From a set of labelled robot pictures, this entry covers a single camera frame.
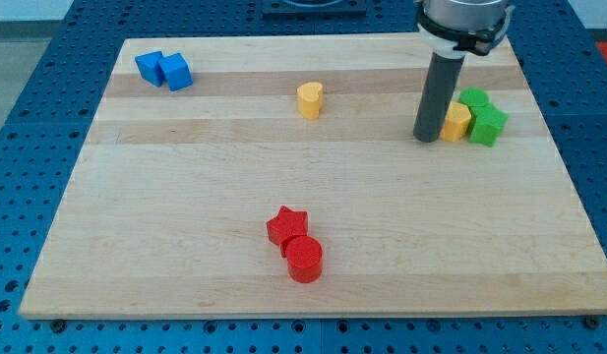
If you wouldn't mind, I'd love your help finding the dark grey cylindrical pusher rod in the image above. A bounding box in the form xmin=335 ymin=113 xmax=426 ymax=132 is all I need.
xmin=413 ymin=52 xmax=464 ymax=143

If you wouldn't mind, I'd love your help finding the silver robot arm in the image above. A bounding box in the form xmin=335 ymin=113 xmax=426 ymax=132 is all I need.
xmin=413 ymin=0 xmax=515 ymax=143

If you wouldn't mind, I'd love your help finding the yellow heart block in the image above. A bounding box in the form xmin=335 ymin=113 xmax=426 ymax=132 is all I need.
xmin=296 ymin=82 xmax=324 ymax=120

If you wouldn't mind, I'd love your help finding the green cylinder block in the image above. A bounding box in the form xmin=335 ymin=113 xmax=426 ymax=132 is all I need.
xmin=458 ymin=88 xmax=490 ymax=107

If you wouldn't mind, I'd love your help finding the yellow pentagon block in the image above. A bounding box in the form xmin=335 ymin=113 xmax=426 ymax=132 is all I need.
xmin=440 ymin=102 xmax=472 ymax=142

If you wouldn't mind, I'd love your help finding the green star block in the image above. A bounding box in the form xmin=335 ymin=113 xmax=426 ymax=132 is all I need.
xmin=467 ymin=103 xmax=509 ymax=147

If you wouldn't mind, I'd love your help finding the wooden board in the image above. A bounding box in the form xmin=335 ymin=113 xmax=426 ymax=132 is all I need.
xmin=19 ymin=33 xmax=607 ymax=320

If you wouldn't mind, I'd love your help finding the red star block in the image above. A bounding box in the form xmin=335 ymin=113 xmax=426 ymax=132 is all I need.
xmin=266 ymin=206 xmax=308 ymax=258

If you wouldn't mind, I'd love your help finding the red cylinder block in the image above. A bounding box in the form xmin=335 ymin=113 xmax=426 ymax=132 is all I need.
xmin=285 ymin=236 xmax=323 ymax=283

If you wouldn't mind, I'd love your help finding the blue cube block right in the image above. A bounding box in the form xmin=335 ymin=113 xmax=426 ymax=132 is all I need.
xmin=157 ymin=53 xmax=193 ymax=91

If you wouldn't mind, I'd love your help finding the blue block left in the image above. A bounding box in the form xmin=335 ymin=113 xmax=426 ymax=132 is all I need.
xmin=135 ymin=51 xmax=164 ymax=87

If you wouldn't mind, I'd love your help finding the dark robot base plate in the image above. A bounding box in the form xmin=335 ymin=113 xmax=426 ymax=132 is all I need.
xmin=262 ymin=0 xmax=368 ymax=17

